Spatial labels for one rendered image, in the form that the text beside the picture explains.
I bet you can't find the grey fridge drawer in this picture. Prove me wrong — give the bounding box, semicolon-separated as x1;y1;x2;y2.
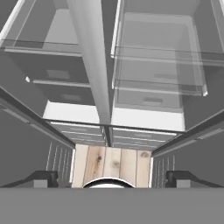
111;126;179;151

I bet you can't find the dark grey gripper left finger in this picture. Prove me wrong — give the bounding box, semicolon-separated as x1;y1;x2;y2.
0;170;60;189

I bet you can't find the grey freezer drawer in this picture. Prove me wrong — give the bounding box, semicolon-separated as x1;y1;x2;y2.
48;120;107;147

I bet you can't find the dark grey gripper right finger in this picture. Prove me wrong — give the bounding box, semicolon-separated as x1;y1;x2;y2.
164;170;224;189

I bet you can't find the white and black round object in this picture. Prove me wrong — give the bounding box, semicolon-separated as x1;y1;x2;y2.
81;177;137;189

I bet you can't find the grey freezer door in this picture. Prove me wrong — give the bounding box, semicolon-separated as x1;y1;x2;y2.
0;87;77;188

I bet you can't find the grey side-by-side fridge freezer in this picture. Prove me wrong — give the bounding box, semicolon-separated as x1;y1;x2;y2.
0;0;224;152

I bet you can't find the glass freezer shelf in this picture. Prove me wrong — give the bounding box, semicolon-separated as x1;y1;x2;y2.
0;38;83;58
24;76;92;89

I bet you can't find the glass fridge shelf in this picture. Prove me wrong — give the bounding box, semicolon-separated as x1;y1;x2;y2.
111;78;208;97
109;44;224;67

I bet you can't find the grey fridge door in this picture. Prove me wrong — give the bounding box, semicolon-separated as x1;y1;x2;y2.
150;109;224;188

